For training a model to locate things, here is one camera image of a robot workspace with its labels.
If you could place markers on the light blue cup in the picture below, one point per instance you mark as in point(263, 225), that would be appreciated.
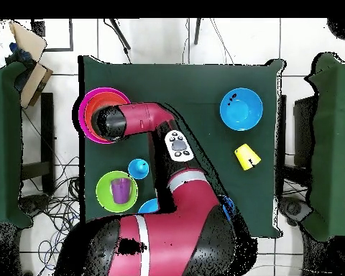
point(138, 169)

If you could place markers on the orange bowl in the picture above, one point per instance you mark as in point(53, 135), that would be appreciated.
point(103, 99)

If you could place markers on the pink bowl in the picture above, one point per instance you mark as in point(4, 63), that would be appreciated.
point(103, 89)

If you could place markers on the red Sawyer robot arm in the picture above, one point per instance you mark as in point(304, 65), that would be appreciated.
point(175, 230)

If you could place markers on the light blue bowl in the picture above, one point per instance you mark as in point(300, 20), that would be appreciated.
point(149, 207)
point(241, 109)

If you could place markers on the purple cup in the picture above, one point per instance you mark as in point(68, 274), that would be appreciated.
point(120, 191)

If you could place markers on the dark green tablecloth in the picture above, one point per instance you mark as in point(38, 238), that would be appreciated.
point(189, 86)

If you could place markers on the yellow cup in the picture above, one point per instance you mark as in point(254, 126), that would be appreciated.
point(247, 156)

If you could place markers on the small dark blue bowl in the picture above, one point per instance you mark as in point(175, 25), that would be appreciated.
point(228, 207)

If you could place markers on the lime green bowl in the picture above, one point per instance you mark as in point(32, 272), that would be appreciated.
point(103, 198)

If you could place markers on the black tripod leg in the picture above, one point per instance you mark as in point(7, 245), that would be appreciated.
point(197, 31)
point(120, 34)

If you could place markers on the black bench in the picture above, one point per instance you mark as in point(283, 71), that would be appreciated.
point(47, 143)

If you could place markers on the dark green cloth-covered table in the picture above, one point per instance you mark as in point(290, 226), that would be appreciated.
point(333, 143)
point(3, 143)

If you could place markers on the brown cardboard box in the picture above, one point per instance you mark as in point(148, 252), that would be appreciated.
point(31, 43)

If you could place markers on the blue cloth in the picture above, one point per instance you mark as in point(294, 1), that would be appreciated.
point(20, 54)

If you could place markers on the black round object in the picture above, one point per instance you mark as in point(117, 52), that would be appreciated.
point(343, 27)

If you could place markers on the black pedestal foot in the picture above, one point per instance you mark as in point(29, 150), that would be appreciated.
point(34, 204)
point(293, 208)

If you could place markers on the black metal frame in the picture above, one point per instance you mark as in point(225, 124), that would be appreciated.
point(71, 34)

